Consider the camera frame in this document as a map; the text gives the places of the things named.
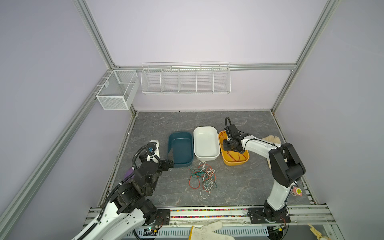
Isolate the red cable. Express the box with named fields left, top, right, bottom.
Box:
left=219, top=131, right=247, bottom=163

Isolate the cable pile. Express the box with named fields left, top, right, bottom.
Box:
left=188, top=161, right=218, bottom=200

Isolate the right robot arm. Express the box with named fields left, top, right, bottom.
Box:
left=223, top=117, right=306, bottom=223

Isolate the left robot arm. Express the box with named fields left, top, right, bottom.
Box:
left=74, top=141, right=174, bottom=240

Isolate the yellow plastic bin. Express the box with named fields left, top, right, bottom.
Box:
left=218, top=131, right=250, bottom=166

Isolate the purple object at left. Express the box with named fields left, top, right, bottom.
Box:
left=124, top=167, right=134, bottom=179

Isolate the dark teal plastic bin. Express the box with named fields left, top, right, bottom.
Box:
left=168, top=132, right=194, bottom=168

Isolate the white plastic bin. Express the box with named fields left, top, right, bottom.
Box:
left=193, top=126, right=221, bottom=161

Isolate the beige work glove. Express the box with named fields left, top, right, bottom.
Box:
left=262, top=134, right=283, bottom=169

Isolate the pink toy figure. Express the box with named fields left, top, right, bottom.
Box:
left=292, top=186, right=303, bottom=197

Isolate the white glove at front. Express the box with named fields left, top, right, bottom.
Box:
left=189, top=221, right=235, bottom=240

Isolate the white mesh box basket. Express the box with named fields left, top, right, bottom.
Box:
left=96, top=70, right=140, bottom=111

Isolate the small cream object front right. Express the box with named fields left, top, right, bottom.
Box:
left=308, top=224, right=330, bottom=240

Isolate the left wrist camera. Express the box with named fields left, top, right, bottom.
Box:
left=146, top=141, right=161, bottom=165

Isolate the white wire shelf basket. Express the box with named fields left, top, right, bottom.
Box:
left=141, top=62, right=232, bottom=95

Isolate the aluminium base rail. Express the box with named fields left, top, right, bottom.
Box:
left=82, top=205, right=337, bottom=229

